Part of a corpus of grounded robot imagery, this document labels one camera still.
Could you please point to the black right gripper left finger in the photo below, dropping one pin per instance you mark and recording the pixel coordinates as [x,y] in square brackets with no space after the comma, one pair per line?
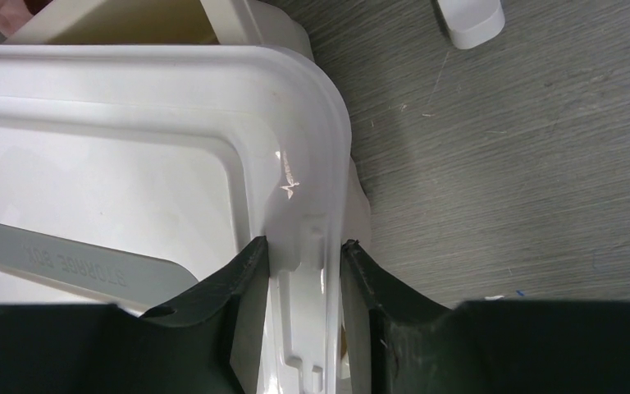
[207,339]

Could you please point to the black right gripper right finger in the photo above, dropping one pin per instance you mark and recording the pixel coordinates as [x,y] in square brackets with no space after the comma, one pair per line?
[400,341]

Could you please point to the white plastic lid tray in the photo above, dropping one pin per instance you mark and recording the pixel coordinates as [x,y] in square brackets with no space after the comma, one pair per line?
[301,336]

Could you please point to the beige plastic bin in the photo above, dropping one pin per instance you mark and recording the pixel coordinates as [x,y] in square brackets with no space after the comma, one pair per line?
[130,21]

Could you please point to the right metal rack pole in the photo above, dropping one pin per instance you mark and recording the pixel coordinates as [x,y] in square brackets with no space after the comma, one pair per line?
[471,23]

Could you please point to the pink fabric shorts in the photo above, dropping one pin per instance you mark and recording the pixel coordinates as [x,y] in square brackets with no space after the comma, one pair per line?
[14,14]

